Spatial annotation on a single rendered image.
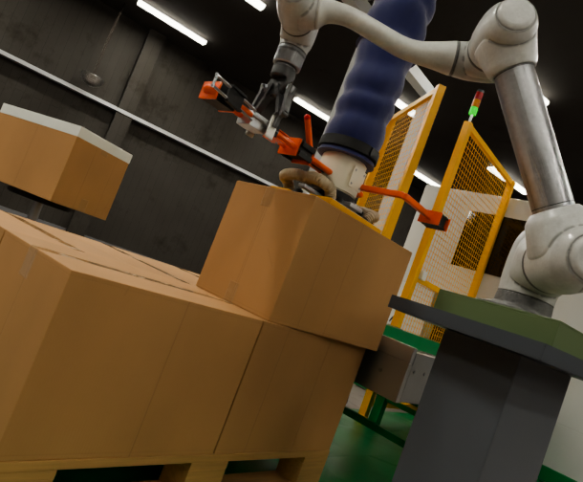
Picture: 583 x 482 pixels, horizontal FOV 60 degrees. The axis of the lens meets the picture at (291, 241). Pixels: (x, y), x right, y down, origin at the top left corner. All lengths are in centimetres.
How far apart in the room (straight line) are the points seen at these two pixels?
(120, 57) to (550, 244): 912
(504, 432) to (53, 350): 108
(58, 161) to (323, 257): 162
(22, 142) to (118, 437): 201
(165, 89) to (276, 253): 864
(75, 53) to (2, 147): 681
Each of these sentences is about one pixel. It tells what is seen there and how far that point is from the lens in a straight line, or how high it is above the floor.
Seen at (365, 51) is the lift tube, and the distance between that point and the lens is 195.
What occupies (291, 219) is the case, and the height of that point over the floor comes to 85.
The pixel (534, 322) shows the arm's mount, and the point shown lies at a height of 80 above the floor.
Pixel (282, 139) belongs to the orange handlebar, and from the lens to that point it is 159.
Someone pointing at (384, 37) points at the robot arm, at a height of 142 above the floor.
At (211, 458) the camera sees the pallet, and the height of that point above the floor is 13.
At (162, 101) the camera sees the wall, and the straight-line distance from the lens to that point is 1000.
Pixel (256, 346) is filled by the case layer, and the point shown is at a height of 47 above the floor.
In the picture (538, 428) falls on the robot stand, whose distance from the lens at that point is 157.
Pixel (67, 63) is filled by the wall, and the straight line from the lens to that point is 977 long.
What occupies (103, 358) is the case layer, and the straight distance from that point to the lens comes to 120.
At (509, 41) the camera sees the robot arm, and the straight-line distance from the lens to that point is 144.
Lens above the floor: 68
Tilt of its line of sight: 4 degrees up
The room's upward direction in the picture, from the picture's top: 21 degrees clockwise
